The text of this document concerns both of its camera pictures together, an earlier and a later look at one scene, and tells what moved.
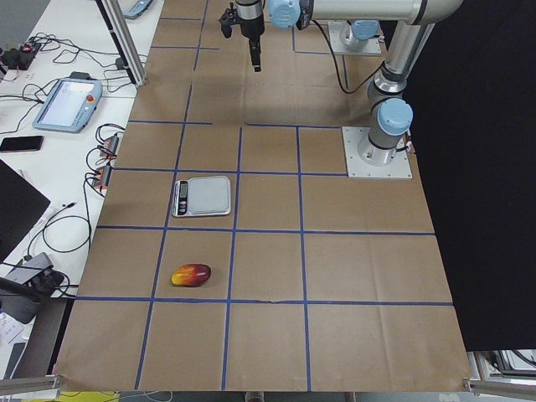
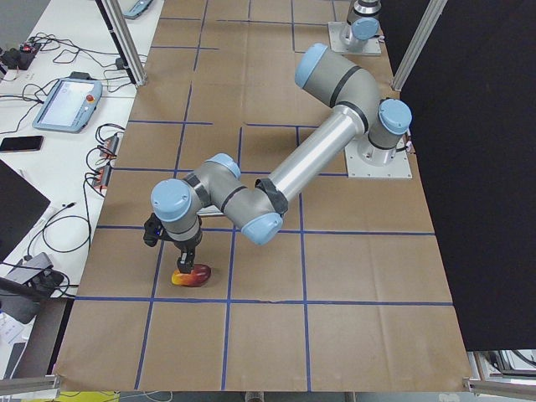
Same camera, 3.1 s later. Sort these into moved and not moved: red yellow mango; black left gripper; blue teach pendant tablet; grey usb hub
Moved: black left gripper
Not moved: red yellow mango; grey usb hub; blue teach pendant tablet
